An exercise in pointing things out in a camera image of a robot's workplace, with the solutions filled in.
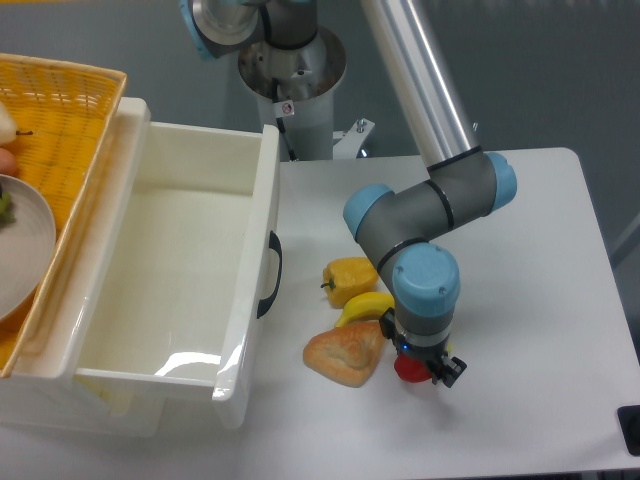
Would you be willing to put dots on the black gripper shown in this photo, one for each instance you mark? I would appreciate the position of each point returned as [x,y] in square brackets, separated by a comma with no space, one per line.
[435,358]

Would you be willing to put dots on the red toy pepper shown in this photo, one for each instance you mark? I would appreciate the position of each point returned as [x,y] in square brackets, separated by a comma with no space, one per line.
[411,370]

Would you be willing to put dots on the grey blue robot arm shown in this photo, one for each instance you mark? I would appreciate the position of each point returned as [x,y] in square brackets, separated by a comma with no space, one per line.
[395,230]

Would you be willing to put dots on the yellow toy pepper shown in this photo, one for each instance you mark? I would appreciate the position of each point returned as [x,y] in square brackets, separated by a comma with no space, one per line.
[346,278]

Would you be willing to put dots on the yellow toy banana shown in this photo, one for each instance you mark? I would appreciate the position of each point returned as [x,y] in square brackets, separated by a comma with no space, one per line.
[371,305]

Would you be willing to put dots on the toy puff pastry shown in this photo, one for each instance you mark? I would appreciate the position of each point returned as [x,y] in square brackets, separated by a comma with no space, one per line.
[346,355]

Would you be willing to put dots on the black object at table edge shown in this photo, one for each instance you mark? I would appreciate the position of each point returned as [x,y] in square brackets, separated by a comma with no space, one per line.
[629,420]

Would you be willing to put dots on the white plastic drawer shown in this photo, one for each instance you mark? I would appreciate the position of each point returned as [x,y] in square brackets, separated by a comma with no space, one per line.
[176,316]

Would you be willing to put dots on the white drawer cabinet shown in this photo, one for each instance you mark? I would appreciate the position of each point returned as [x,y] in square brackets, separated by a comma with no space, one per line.
[45,389]

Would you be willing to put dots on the grey plate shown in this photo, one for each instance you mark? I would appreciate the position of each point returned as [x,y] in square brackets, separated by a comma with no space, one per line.
[27,244]

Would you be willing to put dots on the yellow woven basket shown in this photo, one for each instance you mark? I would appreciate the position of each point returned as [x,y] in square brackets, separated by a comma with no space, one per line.
[69,108]

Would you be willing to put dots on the green toy grapes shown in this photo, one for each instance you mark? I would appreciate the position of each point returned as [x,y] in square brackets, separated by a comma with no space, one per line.
[6,207]

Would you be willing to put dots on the orange toy fruit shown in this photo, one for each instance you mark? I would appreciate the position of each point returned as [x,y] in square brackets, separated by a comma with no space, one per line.
[8,163]

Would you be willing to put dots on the white toy pear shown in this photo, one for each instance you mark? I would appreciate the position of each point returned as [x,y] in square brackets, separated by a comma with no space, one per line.
[9,131]

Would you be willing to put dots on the dark blue drawer handle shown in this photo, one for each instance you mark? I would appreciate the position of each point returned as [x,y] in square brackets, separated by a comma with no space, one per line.
[274,275]

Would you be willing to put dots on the metal mounting bracket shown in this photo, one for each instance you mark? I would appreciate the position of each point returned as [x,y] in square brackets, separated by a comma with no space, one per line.
[352,143]

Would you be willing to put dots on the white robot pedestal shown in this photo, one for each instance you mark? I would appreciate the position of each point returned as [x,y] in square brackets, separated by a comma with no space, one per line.
[294,91]

